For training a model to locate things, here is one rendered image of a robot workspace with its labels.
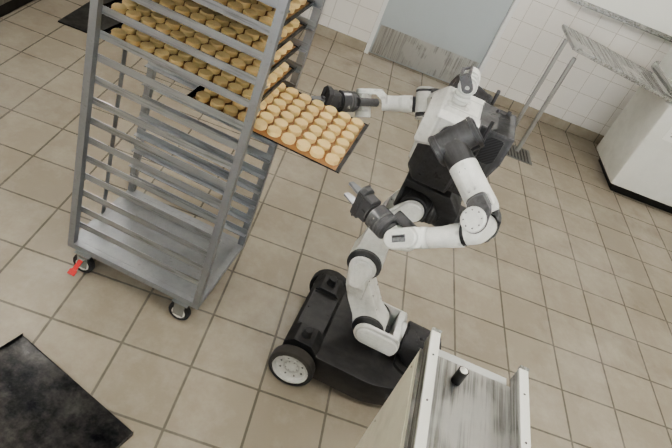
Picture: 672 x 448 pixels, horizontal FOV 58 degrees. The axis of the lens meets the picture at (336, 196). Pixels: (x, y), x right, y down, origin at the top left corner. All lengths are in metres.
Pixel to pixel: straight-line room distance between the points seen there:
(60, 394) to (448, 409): 1.44
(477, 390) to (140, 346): 1.42
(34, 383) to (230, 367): 0.75
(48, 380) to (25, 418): 0.16
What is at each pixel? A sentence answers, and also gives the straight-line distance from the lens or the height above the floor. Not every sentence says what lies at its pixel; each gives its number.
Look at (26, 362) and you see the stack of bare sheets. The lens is 2.63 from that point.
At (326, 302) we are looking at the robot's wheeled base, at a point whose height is 0.19.
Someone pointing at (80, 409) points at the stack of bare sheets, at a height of 0.02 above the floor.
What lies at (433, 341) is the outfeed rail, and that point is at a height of 0.90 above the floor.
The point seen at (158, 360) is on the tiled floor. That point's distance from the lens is 2.67.
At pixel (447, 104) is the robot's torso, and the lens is 2.04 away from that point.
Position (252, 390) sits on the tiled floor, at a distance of 2.67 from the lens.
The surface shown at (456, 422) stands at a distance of 1.82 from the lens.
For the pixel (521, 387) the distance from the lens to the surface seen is 1.94.
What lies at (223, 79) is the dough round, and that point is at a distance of 2.15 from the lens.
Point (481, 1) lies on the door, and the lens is 5.73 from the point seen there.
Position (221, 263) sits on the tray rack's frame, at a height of 0.15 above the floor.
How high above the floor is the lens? 2.17
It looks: 35 degrees down
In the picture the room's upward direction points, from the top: 23 degrees clockwise
